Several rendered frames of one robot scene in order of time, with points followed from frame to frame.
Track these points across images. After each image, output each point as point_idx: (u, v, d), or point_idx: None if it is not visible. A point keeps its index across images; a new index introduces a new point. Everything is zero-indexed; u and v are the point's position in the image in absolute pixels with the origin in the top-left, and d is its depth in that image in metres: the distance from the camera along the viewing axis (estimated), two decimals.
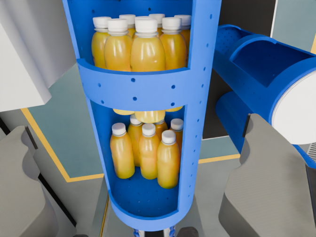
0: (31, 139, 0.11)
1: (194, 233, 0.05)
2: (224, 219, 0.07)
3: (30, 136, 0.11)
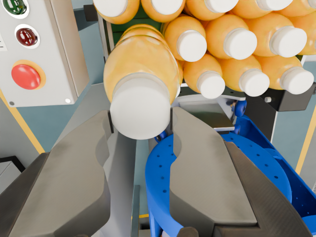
0: (110, 124, 0.12)
1: (194, 233, 0.05)
2: (176, 213, 0.07)
3: (110, 121, 0.12)
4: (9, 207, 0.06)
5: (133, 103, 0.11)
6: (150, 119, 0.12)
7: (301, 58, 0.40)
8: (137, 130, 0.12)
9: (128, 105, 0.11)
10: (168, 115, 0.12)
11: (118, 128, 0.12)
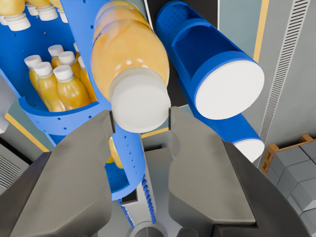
0: (112, 124, 0.12)
1: (194, 233, 0.05)
2: (174, 213, 0.07)
3: (111, 121, 0.12)
4: (11, 206, 0.06)
5: (136, 101, 0.12)
6: (151, 114, 0.13)
7: None
8: (138, 124, 0.13)
9: (131, 103, 0.12)
10: (168, 110, 0.13)
11: (120, 124, 0.13)
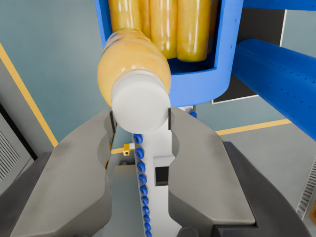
0: (112, 124, 0.12)
1: (194, 233, 0.05)
2: (174, 213, 0.07)
3: (112, 121, 0.12)
4: (11, 206, 0.06)
5: (135, 98, 0.12)
6: (150, 113, 0.13)
7: None
8: (138, 123, 0.13)
9: (130, 99, 0.12)
10: (168, 109, 0.13)
11: (119, 123, 0.13)
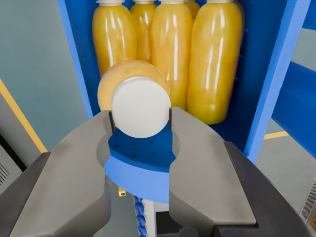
0: (111, 124, 0.12)
1: (194, 233, 0.05)
2: (175, 213, 0.07)
3: (111, 121, 0.12)
4: (10, 207, 0.06)
5: (135, 96, 0.12)
6: (151, 113, 0.12)
7: None
8: (138, 126, 0.12)
9: (130, 98, 0.12)
10: (168, 109, 0.12)
11: (119, 124, 0.12)
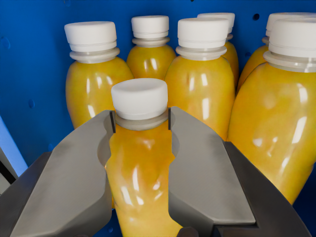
0: (112, 124, 0.12)
1: (194, 233, 0.05)
2: (174, 213, 0.07)
3: (112, 121, 0.12)
4: (11, 206, 0.06)
5: (134, 82, 0.14)
6: (146, 85, 0.13)
7: None
8: (133, 90, 0.12)
9: (130, 82, 0.14)
10: (163, 82, 0.13)
11: (114, 90, 0.12)
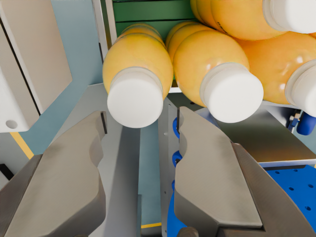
0: (103, 124, 0.12)
1: (194, 233, 0.05)
2: (180, 213, 0.07)
3: (103, 122, 0.12)
4: (2, 211, 0.06)
5: None
6: None
7: None
8: None
9: None
10: None
11: None
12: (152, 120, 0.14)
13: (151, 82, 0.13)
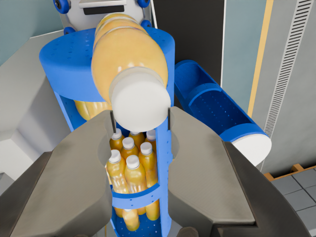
0: (112, 124, 0.12)
1: (194, 233, 0.05)
2: (174, 213, 0.07)
3: (112, 121, 0.12)
4: (11, 206, 0.06)
5: None
6: None
7: None
8: None
9: None
10: None
11: None
12: (159, 122, 0.13)
13: (160, 84, 0.12)
